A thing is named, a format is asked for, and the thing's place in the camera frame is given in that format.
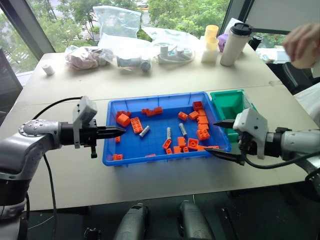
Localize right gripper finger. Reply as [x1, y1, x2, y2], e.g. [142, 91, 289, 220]
[212, 119, 236, 130]
[203, 147, 246, 167]

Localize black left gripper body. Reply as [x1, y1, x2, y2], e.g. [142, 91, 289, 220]
[79, 119, 99, 159]

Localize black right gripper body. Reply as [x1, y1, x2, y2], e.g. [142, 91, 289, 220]
[237, 131, 260, 162]

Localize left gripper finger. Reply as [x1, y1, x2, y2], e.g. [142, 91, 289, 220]
[96, 126, 127, 133]
[96, 131, 125, 139]

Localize green plastic bin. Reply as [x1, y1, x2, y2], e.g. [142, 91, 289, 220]
[209, 89, 258, 145]

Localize person's bare hand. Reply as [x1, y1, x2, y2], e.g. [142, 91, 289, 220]
[282, 22, 320, 70]

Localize large orange building block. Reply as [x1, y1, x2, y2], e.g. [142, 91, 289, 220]
[115, 113, 131, 127]
[195, 128, 211, 141]

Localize flat orange building block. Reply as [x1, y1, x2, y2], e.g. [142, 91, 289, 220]
[129, 116, 144, 135]

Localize dark orange building block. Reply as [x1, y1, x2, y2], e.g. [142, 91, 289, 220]
[192, 100, 205, 112]

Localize long orange building block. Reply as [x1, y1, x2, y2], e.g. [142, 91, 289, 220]
[146, 106, 164, 118]

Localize blue plastic tray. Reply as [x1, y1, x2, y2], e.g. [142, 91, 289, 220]
[102, 91, 232, 168]

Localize stacked yellow cups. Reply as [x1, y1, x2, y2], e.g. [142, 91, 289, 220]
[200, 48, 218, 64]

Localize bag with grey cylinders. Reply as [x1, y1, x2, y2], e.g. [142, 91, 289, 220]
[115, 55, 153, 74]

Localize dark rounded grey shape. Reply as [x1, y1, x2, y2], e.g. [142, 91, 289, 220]
[112, 201, 150, 240]
[176, 199, 214, 240]

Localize plastic bag with pink contents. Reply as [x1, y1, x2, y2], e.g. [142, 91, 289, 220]
[64, 44, 116, 71]

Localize small white cylinder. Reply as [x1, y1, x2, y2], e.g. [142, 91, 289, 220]
[41, 63, 56, 77]

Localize person's white garment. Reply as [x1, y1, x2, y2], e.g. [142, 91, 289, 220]
[292, 81, 320, 122]

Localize white tumbler with black lid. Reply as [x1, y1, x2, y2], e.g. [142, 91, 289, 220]
[219, 22, 254, 67]

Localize pale yellow plastic cup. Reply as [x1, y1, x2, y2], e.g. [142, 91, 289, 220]
[204, 36, 220, 51]

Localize purple object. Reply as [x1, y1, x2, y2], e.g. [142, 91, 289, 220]
[216, 33, 230, 53]

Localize black office chair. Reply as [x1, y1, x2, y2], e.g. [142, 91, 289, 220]
[265, 60, 320, 95]

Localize black cylindrical object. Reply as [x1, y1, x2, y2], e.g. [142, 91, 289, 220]
[248, 34, 264, 51]

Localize dark monitor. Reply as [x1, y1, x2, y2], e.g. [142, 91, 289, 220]
[0, 46, 24, 112]

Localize crumpled clear plastic bag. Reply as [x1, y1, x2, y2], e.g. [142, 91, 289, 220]
[141, 25, 201, 66]

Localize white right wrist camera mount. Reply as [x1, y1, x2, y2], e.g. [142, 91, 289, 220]
[232, 107, 270, 161]

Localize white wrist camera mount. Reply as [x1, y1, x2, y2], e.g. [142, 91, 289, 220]
[72, 95, 98, 150]
[232, 107, 270, 161]

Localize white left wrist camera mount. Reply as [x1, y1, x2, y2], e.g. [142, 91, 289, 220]
[72, 95, 98, 150]

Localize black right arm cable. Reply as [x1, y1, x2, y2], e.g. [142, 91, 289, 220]
[242, 149, 320, 170]

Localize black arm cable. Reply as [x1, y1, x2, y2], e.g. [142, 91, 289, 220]
[242, 149, 320, 170]
[31, 96, 83, 240]

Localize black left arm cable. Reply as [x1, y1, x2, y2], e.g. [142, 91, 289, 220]
[31, 96, 83, 240]

